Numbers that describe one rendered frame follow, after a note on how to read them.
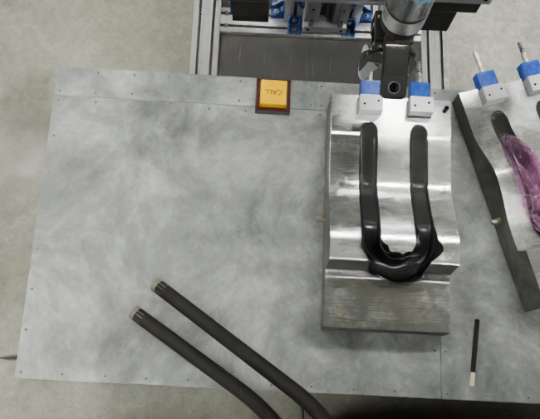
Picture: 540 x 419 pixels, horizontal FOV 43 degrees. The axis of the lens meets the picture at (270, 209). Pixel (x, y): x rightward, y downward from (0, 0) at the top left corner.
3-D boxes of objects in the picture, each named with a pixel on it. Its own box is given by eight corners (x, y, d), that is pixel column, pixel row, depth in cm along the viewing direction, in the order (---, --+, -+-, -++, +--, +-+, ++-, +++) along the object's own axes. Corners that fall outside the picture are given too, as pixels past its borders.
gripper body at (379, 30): (408, 29, 131) (424, -7, 120) (408, 70, 129) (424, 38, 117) (368, 27, 131) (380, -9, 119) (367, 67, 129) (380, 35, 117)
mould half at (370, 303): (326, 110, 157) (334, 84, 144) (439, 116, 158) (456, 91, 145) (320, 329, 145) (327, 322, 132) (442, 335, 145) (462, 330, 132)
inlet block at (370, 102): (356, 64, 154) (360, 52, 149) (379, 66, 154) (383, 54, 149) (355, 119, 150) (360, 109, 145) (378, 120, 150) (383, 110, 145)
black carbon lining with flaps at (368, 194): (356, 124, 149) (364, 107, 140) (429, 129, 150) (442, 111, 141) (354, 283, 140) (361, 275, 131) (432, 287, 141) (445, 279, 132)
